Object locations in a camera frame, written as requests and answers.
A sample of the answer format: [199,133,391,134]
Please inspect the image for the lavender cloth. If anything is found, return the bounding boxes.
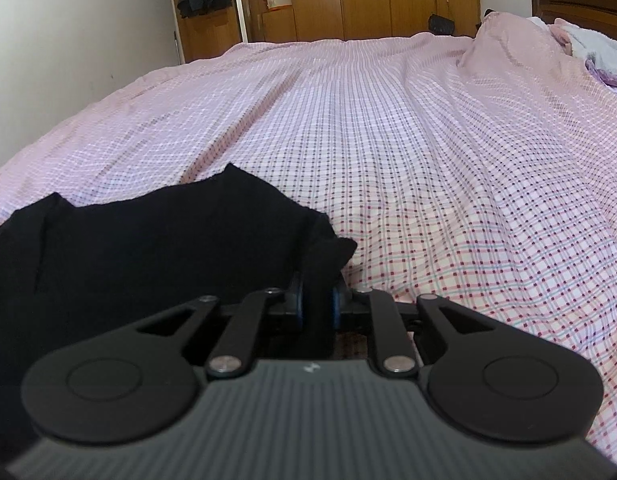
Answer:
[585,50,617,92]

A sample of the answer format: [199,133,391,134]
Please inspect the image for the white blanket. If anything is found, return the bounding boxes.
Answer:
[527,16,617,63]

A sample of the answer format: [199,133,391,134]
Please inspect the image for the pink checked bed cover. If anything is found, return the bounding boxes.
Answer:
[0,12,617,467]

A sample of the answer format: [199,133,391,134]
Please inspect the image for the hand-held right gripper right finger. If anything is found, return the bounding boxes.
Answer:
[330,280,497,379]

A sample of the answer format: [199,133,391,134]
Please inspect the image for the black garment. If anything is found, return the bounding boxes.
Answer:
[0,162,359,461]

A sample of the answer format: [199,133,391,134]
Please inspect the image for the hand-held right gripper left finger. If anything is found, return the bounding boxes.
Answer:
[136,273,307,379]

